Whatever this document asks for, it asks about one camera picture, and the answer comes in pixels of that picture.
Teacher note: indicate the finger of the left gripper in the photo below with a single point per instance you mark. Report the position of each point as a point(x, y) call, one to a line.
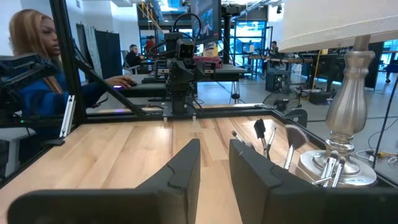
point(178, 77)
point(188, 77)

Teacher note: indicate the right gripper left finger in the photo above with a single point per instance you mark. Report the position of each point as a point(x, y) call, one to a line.
point(161, 205)

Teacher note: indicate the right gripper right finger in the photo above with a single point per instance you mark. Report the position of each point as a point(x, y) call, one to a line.
point(280, 205)

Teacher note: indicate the thin black makeup brush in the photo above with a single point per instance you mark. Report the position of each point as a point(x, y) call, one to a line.
point(321, 181)
point(339, 172)
point(271, 140)
point(234, 133)
point(329, 169)

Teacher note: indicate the fan makeup brush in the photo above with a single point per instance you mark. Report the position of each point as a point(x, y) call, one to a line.
point(295, 137)

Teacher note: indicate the square-head makeup brush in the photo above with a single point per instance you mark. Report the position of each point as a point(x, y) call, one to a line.
point(259, 127)

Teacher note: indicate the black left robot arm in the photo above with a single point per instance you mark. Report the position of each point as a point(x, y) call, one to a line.
point(180, 102)

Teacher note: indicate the pink cloth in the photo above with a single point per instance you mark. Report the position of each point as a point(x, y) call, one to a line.
point(211, 60)

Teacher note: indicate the black operator desk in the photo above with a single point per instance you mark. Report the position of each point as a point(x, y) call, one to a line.
point(149, 90)

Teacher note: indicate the black monitor pole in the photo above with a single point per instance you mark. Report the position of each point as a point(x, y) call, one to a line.
point(227, 37)

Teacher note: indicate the clear acrylic brush organizer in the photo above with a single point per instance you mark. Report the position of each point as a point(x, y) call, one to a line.
point(306, 175)

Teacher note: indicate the person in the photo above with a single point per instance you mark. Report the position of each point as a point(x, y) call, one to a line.
point(273, 48)
point(151, 43)
point(37, 34)
point(133, 57)

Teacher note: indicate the computer mouse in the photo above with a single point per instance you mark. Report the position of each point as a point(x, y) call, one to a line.
point(133, 83)

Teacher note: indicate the computer monitor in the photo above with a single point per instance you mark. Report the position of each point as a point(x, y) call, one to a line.
point(206, 21)

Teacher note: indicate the black computer tower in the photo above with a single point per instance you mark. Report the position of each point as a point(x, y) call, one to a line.
point(276, 81)

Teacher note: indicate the black partition panel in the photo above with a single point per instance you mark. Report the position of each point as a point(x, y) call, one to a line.
point(109, 54)

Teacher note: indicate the black floor fan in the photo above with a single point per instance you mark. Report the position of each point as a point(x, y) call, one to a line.
point(281, 101)

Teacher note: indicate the grey curtain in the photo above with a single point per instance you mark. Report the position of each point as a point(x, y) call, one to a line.
point(91, 49)

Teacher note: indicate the white shade silver table lamp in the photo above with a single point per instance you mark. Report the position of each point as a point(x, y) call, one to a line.
point(348, 105)

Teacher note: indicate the black mounted equipment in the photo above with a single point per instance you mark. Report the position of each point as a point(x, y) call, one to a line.
point(18, 67)

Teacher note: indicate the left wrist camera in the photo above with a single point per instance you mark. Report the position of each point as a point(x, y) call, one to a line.
point(186, 49)

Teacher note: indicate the silver metal bracket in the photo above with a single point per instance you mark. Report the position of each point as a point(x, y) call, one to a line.
point(67, 116)

